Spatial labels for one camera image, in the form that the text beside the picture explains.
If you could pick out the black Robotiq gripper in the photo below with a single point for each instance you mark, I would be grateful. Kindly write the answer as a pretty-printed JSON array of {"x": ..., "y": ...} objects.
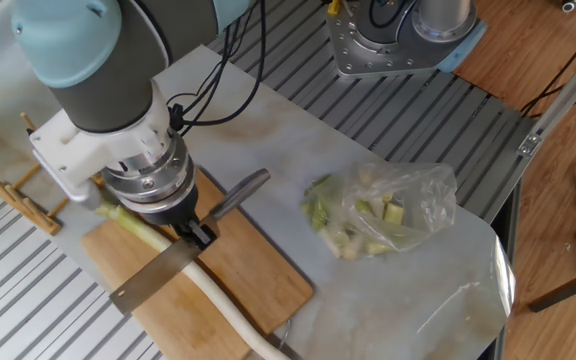
[{"x": 170, "y": 212}]

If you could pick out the steel cleaver knife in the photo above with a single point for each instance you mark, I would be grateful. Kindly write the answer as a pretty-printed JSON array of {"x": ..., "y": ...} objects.
[{"x": 153, "y": 275}]

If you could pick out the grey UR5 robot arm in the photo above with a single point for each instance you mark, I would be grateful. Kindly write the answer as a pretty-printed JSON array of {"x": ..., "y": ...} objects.
[{"x": 103, "y": 75}]

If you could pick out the plastic bag of chopped scallions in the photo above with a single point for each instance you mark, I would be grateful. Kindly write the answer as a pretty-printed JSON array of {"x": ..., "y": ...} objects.
[{"x": 383, "y": 215}]

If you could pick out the wooden cutting board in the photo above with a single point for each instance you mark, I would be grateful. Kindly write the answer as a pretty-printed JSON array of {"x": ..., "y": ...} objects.
[{"x": 248, "y": 270}]

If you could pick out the long whole scallion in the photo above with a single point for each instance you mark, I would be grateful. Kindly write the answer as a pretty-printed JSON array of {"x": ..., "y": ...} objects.
[{"x": 218, "y": 300}]

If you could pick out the metal hanging loop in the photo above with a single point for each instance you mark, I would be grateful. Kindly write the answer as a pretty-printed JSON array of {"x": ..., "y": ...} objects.
[{"x": 284, "y": 335}]

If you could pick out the wooden peg rack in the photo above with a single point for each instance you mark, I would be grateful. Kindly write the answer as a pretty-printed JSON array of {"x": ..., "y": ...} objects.
[{"x": 33, "y": 215}]

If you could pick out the yellow connector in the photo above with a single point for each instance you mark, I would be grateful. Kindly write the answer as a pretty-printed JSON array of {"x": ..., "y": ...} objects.
[{"x": 333, "y": 7}]

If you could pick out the black flat bar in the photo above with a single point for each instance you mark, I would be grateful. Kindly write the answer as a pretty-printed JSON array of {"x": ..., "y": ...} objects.
[{"x": 568, "y": 287}]

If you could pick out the small metal cylinder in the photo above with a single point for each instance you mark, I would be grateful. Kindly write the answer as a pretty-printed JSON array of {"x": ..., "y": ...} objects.
[{"x": 569, "y": 5}]

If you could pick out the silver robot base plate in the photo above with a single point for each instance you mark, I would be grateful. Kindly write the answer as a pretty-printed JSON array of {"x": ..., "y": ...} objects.
[{"x": 358, "y": 55}]

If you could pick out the slanted aluminium frame bar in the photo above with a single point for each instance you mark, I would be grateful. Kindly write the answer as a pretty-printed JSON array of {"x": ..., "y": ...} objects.
[{"x": 558, "y": 105}]

